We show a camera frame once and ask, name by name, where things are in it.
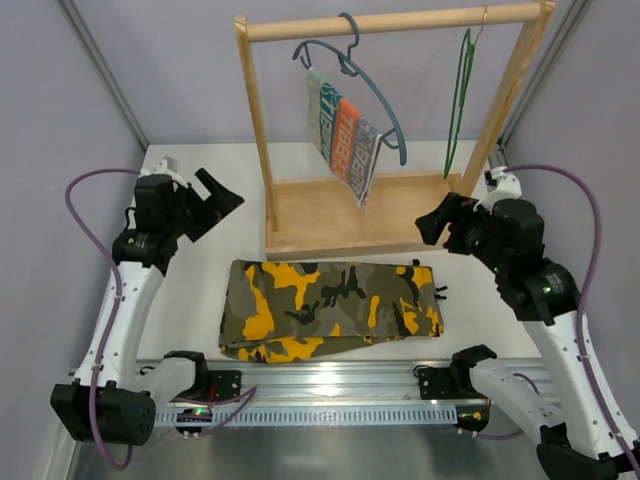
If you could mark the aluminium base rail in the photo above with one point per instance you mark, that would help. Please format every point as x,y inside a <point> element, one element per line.
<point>325,380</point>

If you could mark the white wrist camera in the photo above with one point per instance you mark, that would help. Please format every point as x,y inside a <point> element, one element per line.
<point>502,185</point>
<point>167,166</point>

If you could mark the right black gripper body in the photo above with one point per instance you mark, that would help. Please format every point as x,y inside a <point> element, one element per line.
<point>454,226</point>

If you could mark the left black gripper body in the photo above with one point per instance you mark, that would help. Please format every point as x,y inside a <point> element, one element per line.
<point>191,207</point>

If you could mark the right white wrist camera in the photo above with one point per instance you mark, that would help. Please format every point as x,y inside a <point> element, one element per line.
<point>502,185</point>

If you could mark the blue plastic hanger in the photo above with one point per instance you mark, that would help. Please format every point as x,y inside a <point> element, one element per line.
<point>394,138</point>

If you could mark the camouflage yellow green trousers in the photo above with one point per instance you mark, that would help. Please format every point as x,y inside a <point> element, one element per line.
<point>278,312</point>

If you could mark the wooden clothes rack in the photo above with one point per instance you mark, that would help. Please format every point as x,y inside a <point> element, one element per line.
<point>313,218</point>

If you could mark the slotted grey cable duct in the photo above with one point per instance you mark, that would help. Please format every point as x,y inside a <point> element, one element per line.
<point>302,416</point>

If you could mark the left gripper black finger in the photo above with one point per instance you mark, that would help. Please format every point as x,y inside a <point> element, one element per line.
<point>201,221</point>
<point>221,200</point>

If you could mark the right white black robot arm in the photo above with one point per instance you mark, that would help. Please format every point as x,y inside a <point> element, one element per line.
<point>584,435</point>

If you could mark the patterned folded garment on hanger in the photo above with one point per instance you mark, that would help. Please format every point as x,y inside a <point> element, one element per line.
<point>347,142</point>

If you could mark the green wire hanger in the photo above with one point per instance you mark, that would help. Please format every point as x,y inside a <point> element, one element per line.
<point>466,58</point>

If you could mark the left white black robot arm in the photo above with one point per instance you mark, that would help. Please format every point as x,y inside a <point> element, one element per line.
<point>107,402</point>

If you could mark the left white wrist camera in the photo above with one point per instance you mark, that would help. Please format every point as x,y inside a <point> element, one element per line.
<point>167,166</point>

